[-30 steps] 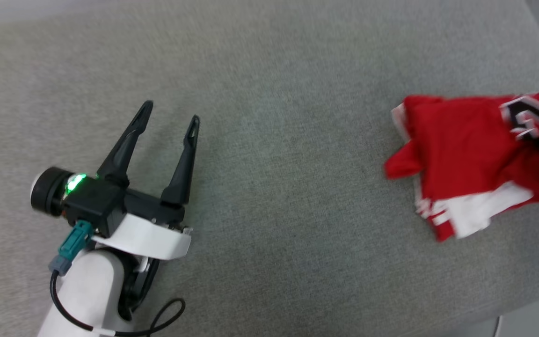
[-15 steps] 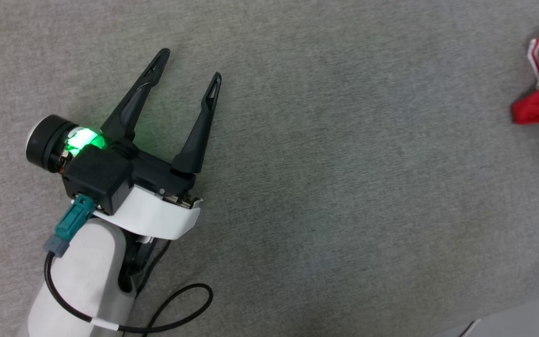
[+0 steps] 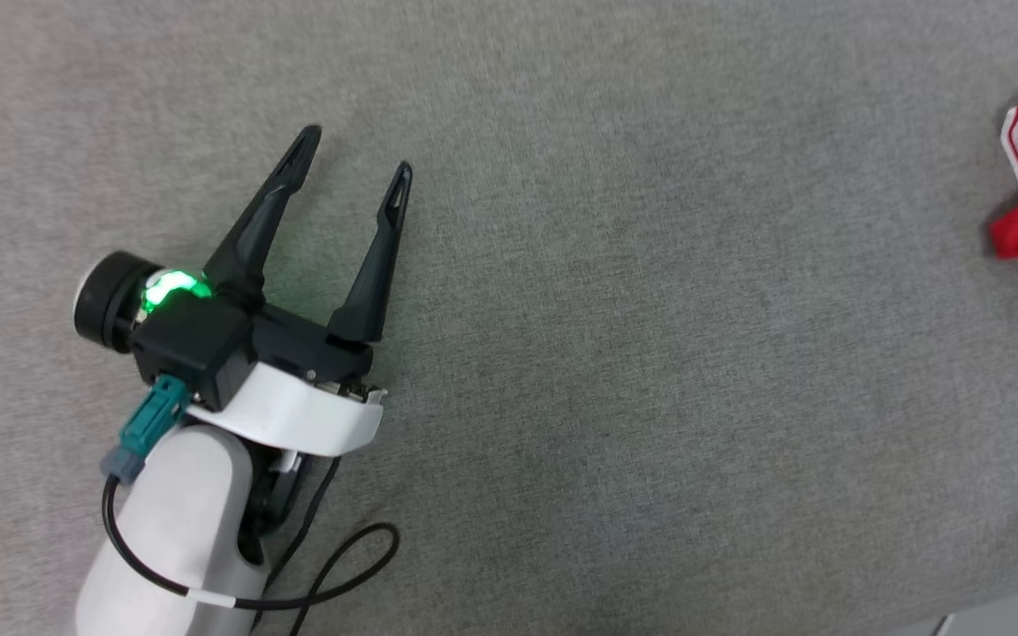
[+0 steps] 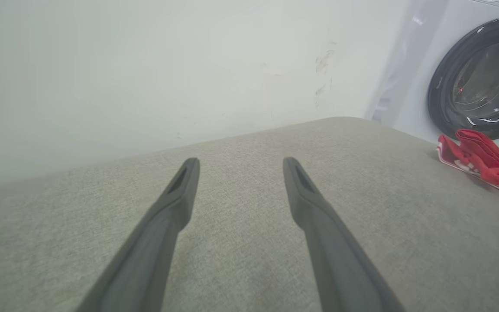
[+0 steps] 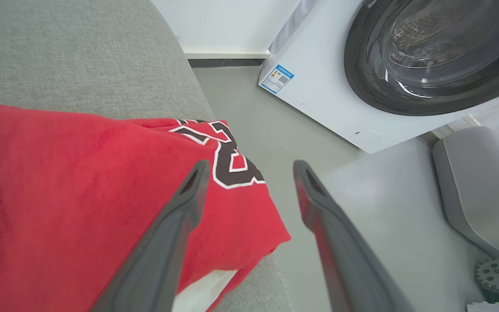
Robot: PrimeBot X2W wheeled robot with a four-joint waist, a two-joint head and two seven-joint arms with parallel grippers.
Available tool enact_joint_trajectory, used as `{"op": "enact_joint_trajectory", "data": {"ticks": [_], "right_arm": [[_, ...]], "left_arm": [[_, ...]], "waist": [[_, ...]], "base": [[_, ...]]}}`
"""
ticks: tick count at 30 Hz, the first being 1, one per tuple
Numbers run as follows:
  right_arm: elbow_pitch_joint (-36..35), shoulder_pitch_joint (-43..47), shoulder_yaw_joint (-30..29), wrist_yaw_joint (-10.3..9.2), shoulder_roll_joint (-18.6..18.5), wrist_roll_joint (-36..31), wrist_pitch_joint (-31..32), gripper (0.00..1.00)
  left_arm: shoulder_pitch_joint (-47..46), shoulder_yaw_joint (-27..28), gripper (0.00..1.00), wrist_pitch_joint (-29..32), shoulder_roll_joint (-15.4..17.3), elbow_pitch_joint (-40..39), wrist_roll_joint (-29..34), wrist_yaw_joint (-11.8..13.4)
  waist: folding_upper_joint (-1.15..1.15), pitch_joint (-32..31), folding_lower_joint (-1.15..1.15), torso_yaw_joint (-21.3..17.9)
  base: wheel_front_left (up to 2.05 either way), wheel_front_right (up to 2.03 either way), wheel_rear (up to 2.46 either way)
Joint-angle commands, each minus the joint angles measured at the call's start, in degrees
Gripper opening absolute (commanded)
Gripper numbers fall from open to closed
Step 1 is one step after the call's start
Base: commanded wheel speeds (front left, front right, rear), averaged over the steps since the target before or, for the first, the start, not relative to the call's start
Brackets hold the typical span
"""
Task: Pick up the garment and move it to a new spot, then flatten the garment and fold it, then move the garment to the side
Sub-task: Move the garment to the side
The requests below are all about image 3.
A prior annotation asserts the teal camera cable connector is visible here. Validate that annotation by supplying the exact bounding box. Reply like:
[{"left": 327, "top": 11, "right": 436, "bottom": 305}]
[{"left": 100, "top": 375, "right": 193, "bottom": 486}]

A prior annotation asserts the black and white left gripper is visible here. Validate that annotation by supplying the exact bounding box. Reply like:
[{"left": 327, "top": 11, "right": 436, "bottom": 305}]
[{"left": 73, "top": 125, "right": 414, "bottom": 458}]

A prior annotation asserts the black cable with white tag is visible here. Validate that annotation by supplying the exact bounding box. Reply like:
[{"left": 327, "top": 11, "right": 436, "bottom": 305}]
[{"left": 101, "top": 475, "right": 401, "bottom": 636}]

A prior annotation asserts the thin black cable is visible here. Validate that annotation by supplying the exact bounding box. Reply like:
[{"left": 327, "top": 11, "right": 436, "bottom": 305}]
[{"left": 248, "top": 455, "right": 342, "bottom": 630}]

